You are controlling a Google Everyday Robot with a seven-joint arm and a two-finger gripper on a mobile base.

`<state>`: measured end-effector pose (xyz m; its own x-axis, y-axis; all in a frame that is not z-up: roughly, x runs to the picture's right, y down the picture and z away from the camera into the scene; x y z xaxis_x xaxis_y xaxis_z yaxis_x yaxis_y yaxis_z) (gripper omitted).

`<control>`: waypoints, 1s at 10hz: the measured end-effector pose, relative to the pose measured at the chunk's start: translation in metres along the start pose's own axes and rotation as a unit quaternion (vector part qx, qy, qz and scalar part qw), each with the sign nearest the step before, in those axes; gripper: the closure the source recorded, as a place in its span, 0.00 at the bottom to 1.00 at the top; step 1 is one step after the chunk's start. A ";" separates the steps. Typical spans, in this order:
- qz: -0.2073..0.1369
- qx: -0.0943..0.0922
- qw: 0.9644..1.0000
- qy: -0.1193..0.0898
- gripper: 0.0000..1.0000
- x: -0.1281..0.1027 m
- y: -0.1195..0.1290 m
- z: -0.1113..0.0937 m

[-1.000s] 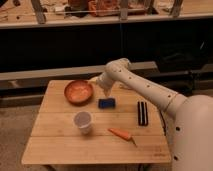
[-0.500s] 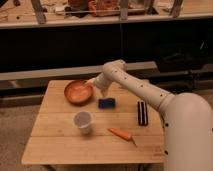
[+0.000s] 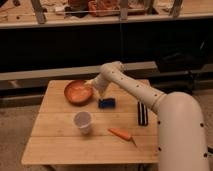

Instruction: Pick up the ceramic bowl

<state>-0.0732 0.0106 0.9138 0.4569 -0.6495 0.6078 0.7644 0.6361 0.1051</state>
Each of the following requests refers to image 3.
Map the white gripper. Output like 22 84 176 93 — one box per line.
86 78 106 98

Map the orange ceramic bowl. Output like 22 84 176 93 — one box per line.
64 80 93 106

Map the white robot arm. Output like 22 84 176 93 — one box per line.
88 61 210 171

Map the blue sponge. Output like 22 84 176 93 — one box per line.
98 98 116 109

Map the light wooden table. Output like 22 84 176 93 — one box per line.
22 80 158 165

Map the black striped rectangular block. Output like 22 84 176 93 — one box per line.
137 102 148 126

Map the orange carrot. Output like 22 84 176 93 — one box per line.
108 128 135 144

